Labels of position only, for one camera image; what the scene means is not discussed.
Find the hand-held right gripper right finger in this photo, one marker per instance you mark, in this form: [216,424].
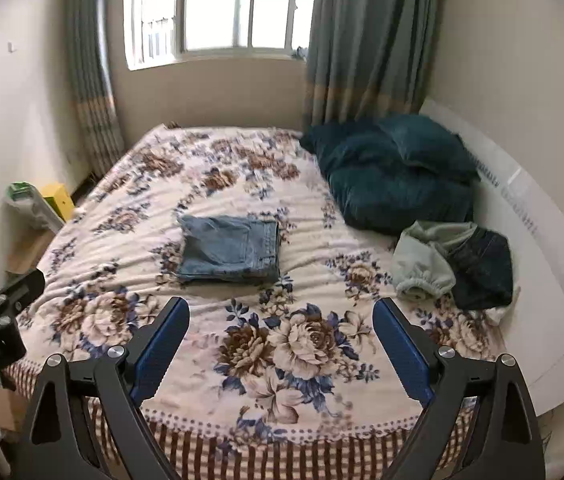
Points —
[404,347]

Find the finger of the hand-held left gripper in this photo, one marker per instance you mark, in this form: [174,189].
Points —
[17,292]

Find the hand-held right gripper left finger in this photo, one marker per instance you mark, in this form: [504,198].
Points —
[159,347]

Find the light green pants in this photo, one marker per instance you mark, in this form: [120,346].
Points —
[419,260]

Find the dark blue denim pants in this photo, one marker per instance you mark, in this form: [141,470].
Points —
[484,270]

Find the wooden nightstand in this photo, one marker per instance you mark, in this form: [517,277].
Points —
[27,252]

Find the brown cardboard box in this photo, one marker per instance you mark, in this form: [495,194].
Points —
[7,407]

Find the green and white package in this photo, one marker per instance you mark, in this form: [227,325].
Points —
[29,202]

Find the yellow box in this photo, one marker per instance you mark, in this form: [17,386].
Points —
[58,201]

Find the folded light blue jeans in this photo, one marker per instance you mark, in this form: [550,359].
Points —
[229,250]

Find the white headboard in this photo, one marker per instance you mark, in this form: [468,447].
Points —
[537,270]

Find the large dark teal pillow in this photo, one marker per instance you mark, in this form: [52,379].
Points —
[377,185]

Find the floral blanket bed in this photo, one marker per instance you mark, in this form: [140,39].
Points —
[242,170]

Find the small dark teal pillow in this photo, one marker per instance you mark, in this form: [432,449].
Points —
[432,145]

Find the grey-green striped curtain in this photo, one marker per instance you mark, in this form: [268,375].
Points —
[93,85]
[367,40]

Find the white framed window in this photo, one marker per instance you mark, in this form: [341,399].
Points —
[222,5]

